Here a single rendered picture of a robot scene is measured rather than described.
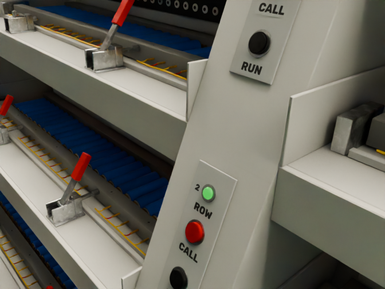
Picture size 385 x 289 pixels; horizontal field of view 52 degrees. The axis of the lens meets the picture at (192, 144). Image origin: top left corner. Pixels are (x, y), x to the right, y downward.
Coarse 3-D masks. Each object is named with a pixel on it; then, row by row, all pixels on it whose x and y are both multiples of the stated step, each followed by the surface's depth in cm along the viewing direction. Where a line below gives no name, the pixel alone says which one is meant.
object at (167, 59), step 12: (24, 12) 71; (36, 12) 67; (48, 12) 67; (48, 24) 65; (60, 24) 62; (72, 24) 59; (84, 24) 58; (72, 36) 60; (84, 36) 57; (96, 36) 55; (120, 36) 51; (144, 48) 47; (156, 48) 46; (168, 48) 46; (144, 60) 48; (156, 60) 46; (168, 60) 45; (180, 60) 43; (192, 60) 42; (168, 72) 42; (180, 72) 42
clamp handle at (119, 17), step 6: (126, 0) 45; (132, 0) 45; (120, 6) 45; (126, 6) 45; (120, 12) 45; (126, 12) 45; (114, 18) 45; (120, 18) 45; (114, 24) 45; (120, 24) 45; (114, 30) 45; (108, 36) 45; (108, 42) 45; (102, 48) 45
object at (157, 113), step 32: (0, 0) 74; (32, 0) 78; (64, 0) 82; (96, 0) 75; (0, 32) 63; (32, 32) 63; (32, 64) 56; (64, 64) 48; (192, 64) 31; (96, 96) 44; (128, 96) 39; (160, 96) 38; (192, 96) 32; (128, 128) 40; (160, 128) 36
